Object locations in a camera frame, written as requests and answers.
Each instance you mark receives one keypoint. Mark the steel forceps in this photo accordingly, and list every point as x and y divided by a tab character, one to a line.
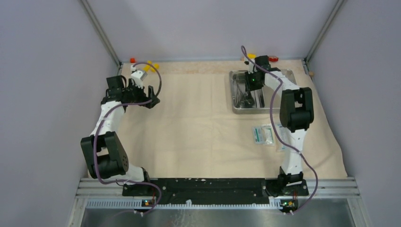
248	100

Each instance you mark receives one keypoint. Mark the small steel instrument tray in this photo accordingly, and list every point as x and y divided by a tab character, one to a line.
258	97

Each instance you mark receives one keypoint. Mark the blue white sterile pouch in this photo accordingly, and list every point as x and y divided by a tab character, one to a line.
282	136

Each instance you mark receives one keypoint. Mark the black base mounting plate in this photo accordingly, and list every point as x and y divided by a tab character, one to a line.
215	191

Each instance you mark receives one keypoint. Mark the yellow block at back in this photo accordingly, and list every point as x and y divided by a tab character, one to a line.
251	56

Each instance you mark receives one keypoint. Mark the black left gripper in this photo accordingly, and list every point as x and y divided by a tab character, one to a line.
143	94

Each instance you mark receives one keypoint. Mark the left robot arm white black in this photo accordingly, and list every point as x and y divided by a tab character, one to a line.
103	151

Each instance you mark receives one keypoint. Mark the teal white sterile packet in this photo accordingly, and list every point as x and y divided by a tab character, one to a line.
258	135

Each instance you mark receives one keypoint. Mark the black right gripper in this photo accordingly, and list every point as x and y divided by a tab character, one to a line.
248	86

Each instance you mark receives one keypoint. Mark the yellow block left one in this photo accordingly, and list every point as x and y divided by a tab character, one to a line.
147	66

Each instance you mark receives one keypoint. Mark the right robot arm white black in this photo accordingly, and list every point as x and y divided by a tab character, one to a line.
295	115

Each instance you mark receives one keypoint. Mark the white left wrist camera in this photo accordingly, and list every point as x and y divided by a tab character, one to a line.
137	77

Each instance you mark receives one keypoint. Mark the beige wrapping cloth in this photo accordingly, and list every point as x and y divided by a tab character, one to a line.
193	131

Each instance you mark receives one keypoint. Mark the yellow block left two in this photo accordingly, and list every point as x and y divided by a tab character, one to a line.
155	67

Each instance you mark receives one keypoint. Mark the large steel tray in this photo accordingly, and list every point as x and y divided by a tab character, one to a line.
271	103

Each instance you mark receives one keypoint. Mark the red object at back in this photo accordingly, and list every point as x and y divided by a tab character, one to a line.
273	58

